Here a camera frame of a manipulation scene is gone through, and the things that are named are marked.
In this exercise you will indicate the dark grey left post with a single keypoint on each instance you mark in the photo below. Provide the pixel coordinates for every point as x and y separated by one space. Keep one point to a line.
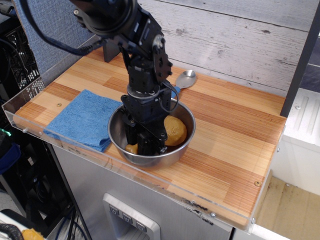
111 50

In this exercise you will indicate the white ribbed appliance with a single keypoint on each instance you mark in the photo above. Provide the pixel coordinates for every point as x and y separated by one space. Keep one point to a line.
297 158

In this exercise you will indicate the steel pot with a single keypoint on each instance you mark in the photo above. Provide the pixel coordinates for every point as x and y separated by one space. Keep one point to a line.
117 135

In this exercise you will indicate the dark grey post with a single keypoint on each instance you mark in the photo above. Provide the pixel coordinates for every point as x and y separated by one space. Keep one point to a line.
302 63
111 50

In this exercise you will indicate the folded blue cloth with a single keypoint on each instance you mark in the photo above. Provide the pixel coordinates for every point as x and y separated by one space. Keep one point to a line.
84 122

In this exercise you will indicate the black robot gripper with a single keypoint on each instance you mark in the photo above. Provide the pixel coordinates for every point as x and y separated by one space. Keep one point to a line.
143 117

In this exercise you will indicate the orange toy chicken leg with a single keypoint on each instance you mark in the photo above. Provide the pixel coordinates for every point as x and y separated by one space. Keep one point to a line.
176 134

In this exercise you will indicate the yellow object bottom left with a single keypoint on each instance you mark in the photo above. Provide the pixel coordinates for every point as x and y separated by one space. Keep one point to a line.
31 234

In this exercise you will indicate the silver cabinet with dispenser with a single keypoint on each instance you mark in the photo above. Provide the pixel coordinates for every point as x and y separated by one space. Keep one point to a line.
113 196

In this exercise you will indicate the spoon with blue handle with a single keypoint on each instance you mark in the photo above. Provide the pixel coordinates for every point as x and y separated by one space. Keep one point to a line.
185 80

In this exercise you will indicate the clear acrylic table guard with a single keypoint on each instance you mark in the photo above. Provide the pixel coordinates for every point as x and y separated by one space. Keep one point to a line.
236 102

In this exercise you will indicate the dark grey right post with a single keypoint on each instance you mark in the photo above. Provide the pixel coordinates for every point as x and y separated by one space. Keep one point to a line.
302 63

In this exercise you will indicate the black plastic crate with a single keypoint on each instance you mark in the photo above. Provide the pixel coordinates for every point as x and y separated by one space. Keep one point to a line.
18 67

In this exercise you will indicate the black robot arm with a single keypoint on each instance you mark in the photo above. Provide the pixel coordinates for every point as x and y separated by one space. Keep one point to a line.
140 39

